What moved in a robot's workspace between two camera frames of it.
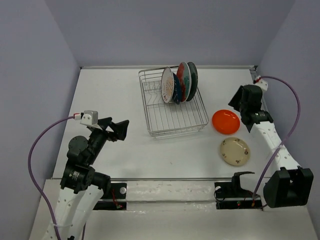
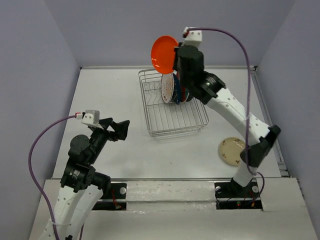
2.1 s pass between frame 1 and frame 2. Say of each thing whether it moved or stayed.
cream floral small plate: stayed
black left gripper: stayed
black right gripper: moved
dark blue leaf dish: stayed
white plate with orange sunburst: stayed
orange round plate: moved
